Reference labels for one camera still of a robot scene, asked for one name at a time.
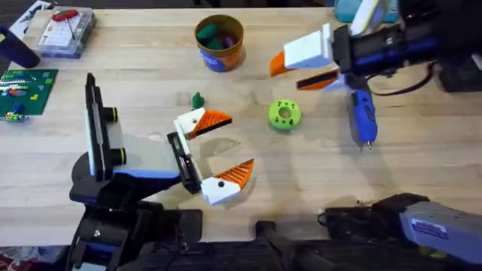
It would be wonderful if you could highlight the black cable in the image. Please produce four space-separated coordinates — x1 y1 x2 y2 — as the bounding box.
365 61 436 97

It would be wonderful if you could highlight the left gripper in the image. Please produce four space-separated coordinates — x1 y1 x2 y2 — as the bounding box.
69 108 255 209

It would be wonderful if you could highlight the dark blue cylinder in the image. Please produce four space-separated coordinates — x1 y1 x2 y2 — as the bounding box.
0 26 42 70

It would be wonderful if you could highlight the wrist upright plate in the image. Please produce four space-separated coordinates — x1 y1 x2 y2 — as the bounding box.
84 72 111 182
349 0 391 37

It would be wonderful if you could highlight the green board with blocks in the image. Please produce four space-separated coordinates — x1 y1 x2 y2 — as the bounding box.
0 69 59 123

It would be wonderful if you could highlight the packaged tool card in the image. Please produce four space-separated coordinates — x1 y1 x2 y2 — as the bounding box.
8 0 53 41

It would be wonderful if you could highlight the blue electric screwdriver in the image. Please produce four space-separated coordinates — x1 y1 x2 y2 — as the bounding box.
345 81 379 152

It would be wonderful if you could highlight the clear box with red tool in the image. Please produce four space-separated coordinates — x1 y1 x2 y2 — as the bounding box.
35 6 96 60

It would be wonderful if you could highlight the right wrist upright plate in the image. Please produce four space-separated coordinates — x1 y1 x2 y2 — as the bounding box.
349 0 391 37

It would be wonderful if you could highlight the green toy vegetable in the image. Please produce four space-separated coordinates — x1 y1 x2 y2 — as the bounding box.
191 91 206 111

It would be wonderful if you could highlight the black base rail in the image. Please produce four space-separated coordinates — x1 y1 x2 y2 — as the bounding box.
127 221 482 271

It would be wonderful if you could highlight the green disc with holes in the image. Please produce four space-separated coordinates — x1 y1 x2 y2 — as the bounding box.
267 98 302 132

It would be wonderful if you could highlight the brown tub with toys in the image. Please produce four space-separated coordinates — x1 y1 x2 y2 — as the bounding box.
194 14 246 74

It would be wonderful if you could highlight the left wrist upright plate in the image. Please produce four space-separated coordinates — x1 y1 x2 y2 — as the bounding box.
84 72 111 182

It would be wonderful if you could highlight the black box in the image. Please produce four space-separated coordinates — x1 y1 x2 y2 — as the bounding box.
438 52 482 93

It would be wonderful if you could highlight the teal box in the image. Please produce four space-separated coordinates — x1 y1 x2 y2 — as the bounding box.
333 0 401 24

